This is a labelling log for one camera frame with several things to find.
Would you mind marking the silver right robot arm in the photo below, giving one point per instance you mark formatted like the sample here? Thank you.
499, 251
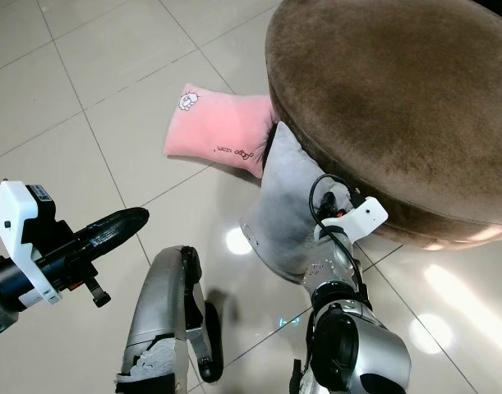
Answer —
361, 349

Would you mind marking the brown round velvet sofa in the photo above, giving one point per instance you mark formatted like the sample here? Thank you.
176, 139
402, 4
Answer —
390, 98

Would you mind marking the silver robot right leg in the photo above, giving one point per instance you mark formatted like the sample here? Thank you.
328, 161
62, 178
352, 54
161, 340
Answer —
301, 377

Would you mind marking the grey square pillow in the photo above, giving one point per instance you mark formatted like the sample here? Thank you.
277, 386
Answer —
287, 197

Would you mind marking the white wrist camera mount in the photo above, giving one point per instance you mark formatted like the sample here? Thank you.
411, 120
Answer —
366, 217
16, 217

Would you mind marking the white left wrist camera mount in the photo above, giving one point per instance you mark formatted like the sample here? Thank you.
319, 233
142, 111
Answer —
16, 217

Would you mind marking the pink pillow with cartoon print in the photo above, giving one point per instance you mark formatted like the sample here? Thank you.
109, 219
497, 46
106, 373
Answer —
218, 127

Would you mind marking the silver robot leg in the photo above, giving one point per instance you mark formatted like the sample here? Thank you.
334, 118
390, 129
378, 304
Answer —
301, 377
160, 320

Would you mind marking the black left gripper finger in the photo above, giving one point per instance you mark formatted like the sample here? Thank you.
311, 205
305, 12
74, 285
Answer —
115, 240
123, 220

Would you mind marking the silver robot left leg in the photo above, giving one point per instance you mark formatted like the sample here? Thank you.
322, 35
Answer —
160, 320

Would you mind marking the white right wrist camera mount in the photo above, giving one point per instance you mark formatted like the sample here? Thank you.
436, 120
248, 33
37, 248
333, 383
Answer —
366, 217

